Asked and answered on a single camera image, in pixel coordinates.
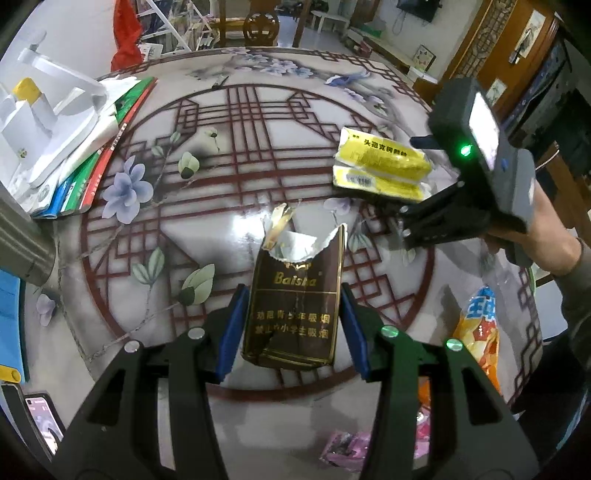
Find orange lion snack bag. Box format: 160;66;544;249
444;285;502;394

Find pink plastic wrapper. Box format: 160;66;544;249
320;408;431;473

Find yellow medicine packet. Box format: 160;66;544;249
332;127;432;203

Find brown cigarette pack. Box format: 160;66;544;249
242;203;348;371

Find right forearm grey sleeve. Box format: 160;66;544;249
555;240;591;371

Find person's right hand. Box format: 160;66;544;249
482;183;583;277

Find smartphone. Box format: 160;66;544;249
1;383;65;466

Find low tv cabinet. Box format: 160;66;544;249
346;27;441;105

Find colourful block toy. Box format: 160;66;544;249
0;271;27;384

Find stack of books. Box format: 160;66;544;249
27;77;157;220

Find white small table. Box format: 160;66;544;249
311;10;351;34

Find wooden armchair far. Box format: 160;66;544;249
216;0;312;48

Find white book rack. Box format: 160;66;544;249
131;0;217;56

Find red cloth bag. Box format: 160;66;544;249
111;0;143;72

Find wall television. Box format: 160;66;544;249
397;0;442;23

